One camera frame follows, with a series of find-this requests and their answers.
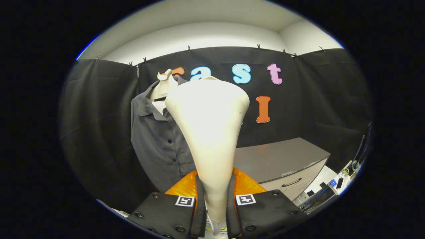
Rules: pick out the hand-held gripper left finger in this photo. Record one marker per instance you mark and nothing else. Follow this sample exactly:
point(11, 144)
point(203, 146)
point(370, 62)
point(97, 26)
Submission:
point(200, 212)

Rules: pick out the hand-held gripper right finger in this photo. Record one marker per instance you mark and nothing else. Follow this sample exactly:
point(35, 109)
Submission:
point(230, 212)

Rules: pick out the grey button shirt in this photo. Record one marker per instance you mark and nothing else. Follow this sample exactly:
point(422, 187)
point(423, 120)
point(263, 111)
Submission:
point(156, 149)

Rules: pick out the white garment steamer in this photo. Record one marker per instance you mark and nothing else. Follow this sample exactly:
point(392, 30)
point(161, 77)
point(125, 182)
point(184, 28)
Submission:
point(209, 126)

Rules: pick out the cream garment hanger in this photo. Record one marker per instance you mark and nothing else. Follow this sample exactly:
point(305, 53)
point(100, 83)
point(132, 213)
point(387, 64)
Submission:
point(164, 88)

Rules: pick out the grey cabinet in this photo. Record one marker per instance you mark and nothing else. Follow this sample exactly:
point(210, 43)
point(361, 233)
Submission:
point(275, 156)

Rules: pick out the cluttered white desk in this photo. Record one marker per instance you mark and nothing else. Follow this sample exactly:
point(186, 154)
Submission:
point(323, 174)

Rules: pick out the white cloth under shirt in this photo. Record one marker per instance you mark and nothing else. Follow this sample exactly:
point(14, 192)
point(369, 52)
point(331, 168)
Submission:
point(160, 107)

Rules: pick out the row of black clips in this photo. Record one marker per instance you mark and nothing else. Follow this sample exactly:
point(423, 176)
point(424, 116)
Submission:
point(189, 48)

